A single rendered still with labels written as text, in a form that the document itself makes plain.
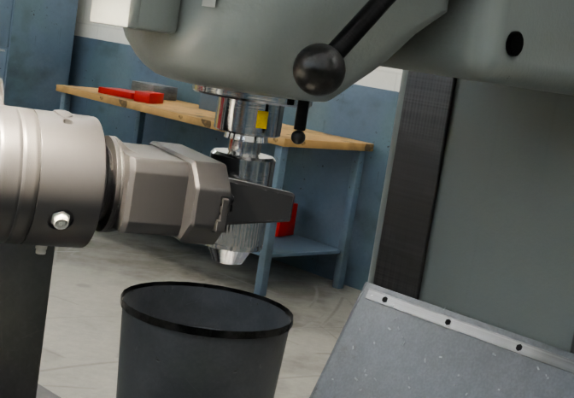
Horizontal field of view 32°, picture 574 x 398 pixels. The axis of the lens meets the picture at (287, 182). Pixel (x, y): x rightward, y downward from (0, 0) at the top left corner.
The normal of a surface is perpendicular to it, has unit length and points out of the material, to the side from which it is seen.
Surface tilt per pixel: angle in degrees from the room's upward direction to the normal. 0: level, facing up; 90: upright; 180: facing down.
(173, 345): 94
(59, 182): 82
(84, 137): 40
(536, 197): 90
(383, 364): 64
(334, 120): 90
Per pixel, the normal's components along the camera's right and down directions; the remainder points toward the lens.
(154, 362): -0.43, 0.11
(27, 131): 0.40, -0.60
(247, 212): 0.43, 0.18
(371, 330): -0.55, -0.44
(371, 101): -0.70, -0.01
